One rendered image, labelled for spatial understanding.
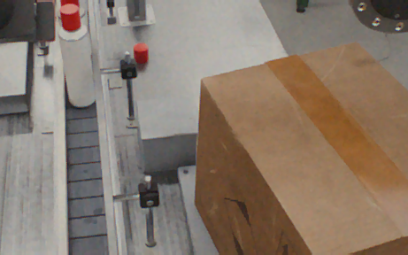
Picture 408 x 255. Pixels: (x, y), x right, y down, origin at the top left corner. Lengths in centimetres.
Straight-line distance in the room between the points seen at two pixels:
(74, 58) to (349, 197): 55
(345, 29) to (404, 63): 34
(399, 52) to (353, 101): 215
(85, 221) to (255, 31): 68
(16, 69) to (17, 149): 19
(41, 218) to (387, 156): 56
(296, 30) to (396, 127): 220
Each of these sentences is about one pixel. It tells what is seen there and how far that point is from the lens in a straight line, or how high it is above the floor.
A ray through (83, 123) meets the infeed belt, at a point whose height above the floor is 88.
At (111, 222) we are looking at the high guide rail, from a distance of 76.
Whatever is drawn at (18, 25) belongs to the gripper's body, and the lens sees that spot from 65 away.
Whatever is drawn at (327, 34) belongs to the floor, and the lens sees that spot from 289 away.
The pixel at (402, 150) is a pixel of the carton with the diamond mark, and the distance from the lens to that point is 68.
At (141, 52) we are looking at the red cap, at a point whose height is 86.
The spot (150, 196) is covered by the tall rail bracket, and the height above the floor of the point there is 97.
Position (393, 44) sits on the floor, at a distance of 291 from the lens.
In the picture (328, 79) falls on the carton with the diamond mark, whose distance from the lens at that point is 75.
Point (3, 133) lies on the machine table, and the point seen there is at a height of 83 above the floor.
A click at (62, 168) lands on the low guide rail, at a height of 92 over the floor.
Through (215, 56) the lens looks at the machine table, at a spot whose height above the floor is 83.
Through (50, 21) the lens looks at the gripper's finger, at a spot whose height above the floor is 122.
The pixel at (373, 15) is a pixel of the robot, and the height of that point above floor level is 107.
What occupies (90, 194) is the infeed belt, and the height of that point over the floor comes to 88.
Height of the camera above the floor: 158
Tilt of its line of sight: 45 degrees down
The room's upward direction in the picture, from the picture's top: 2 degrees counter-clockwise
